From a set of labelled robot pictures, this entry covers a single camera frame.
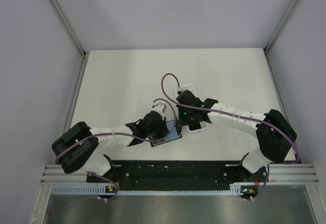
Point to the white plastic basket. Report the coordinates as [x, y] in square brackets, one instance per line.
[191, 126]

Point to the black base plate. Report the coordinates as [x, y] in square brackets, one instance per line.
[171, 185]

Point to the aluminium frame rail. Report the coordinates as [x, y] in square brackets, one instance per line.
[231, 174]

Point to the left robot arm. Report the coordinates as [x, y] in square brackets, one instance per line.
[87, 148]

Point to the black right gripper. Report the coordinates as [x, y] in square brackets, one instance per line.
[182, 121]

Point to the black leather card holder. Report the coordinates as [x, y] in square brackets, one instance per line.
[170, 132]

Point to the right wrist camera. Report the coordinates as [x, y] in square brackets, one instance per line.
[181, 89]

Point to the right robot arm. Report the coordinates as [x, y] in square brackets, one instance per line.
[274, 133]

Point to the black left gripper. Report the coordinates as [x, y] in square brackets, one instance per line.
[163, 130]

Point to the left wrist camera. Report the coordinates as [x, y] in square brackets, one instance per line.
[159, 107]

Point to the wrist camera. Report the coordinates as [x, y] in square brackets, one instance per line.
[159, 107]
[181, 89]

